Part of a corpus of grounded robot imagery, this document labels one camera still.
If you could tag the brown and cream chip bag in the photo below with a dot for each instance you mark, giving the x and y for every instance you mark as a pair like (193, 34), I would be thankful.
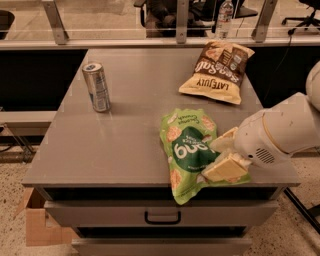
(219, 72)

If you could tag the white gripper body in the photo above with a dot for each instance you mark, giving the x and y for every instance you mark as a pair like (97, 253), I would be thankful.
(250, 139)

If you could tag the grey drawer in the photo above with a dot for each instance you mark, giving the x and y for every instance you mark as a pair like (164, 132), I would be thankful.
(162, 247)
(122, 213)

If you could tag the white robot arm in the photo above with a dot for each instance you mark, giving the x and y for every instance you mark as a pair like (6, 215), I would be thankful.
(294, 123)

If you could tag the clear plastic water bottle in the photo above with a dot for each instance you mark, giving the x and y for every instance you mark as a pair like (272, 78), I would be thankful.
(224, 19)

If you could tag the lower grey drawer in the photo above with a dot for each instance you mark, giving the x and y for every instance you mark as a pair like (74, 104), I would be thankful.
(162, 247)

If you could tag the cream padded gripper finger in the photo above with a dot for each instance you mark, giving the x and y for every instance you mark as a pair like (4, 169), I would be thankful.
(225, 142)
(229, 166)

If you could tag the black office chair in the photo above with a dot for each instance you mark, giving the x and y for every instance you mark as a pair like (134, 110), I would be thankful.
(159, 17)

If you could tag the cardboard box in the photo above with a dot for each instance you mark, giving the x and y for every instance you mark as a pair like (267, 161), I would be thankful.
(41, 228)

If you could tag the upper grey drawer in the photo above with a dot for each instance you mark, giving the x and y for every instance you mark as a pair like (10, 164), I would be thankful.
(122, 213)

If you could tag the silver drink can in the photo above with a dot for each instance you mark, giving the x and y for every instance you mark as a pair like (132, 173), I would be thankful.
(97, 87)

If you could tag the black drawer handle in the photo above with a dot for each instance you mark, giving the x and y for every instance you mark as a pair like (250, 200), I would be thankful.
(172, 219)

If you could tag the green rice chip bag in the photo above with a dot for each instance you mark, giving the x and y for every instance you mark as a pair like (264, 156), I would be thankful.
(186, 135)

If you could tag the black rolling chair base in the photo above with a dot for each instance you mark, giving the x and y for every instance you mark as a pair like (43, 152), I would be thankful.
(305, 22)

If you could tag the grey drawer cabinet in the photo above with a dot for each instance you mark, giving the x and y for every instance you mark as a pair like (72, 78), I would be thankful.
(118, 155)

